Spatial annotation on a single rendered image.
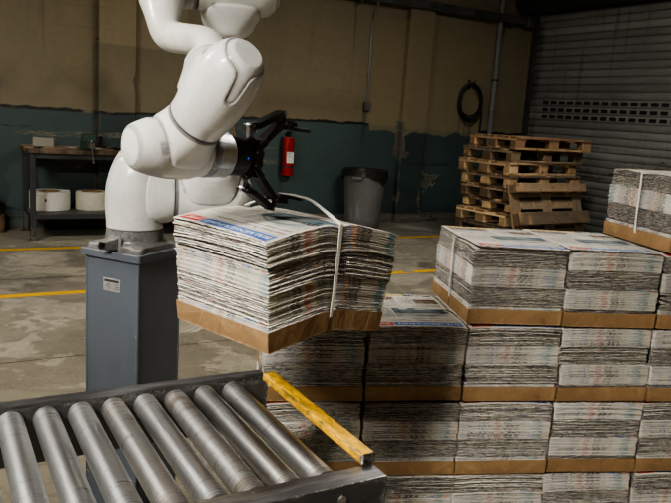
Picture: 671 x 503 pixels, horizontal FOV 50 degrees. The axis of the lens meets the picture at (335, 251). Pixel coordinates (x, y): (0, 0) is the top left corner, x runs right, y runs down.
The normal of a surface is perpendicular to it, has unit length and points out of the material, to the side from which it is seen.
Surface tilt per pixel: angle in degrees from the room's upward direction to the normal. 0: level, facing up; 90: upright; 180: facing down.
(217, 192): 117
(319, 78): 90
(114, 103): 90
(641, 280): 90
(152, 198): 91
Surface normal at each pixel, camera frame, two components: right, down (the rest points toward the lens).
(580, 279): 0.14, 0.19
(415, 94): 0.49, 0.19
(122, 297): -0.42, 0.14
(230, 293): -0.67, 0.20
